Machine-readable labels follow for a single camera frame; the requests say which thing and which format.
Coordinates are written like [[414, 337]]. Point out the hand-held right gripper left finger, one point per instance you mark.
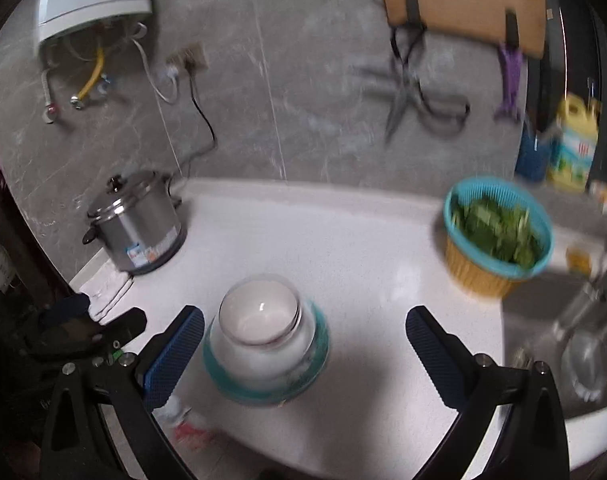
[[176, 355]]

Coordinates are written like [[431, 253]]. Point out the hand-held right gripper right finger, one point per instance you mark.
[[438, 360]]

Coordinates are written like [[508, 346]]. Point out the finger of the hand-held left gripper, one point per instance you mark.
[[128, 325], [65, 307]]

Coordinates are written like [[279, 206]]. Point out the large teal floral plate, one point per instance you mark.
[[223, 387]]

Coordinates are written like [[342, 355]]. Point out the grey rimmed plate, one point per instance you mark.
[[263, 365]]

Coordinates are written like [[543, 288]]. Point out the large white bowl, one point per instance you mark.
[[258, 310]]

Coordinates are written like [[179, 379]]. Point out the white folded cloth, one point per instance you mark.
[[108, 295]]

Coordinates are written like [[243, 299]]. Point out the red white plastic bag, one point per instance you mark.
[[193, 430]]

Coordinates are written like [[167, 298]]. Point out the stainless steel rice cooker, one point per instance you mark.
[[138, 230]]

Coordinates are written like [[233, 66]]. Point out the stainless steel sink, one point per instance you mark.
[[533, 320]]

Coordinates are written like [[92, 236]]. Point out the green leafy vegetables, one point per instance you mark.
[[493, 230]]

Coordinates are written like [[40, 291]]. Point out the clear glass bowl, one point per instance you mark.
[[583, 365]]

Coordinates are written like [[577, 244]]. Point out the teal plastic colander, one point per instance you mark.
[[451, 210]]

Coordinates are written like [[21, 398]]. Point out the metal faucet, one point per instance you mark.
[[583, 300]]

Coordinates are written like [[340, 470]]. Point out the yellow sponge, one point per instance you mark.
[[578, 260]]

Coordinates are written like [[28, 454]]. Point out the blue utensil holder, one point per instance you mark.
[[533, 160]]

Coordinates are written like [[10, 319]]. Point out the white yellow packet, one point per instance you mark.
[[606, 195]]

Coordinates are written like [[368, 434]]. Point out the yellow detergent bottle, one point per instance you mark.
[[573, 155]]

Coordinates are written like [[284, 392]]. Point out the purple peeler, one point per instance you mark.
[[511, 75]]

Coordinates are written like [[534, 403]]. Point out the white water heater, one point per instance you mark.
[[83, 10]]

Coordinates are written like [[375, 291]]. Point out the wooden cutting board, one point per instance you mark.
[[458, 0]]

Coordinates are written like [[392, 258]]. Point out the wall socket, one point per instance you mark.
[[193, 55]]

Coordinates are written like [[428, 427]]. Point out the black wall hook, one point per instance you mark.
[[511, 27], [413, 7]]

